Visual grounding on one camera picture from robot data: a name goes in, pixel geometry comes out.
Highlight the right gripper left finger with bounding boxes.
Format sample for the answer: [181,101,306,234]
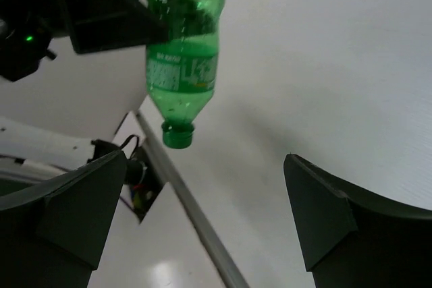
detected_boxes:
[1,151,126,287]

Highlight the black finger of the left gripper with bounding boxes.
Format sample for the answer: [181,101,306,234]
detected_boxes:
[60,0,168,54]

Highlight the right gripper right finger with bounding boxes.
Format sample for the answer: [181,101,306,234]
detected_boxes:
[283,154,431,287]

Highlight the green plastic soda bottle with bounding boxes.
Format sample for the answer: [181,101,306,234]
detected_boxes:
[146,0,225,149]

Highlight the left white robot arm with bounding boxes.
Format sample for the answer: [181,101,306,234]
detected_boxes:
[1,0,166,134]

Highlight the aluminium table rail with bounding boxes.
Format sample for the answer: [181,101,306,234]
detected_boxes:
[136,112,250,288]

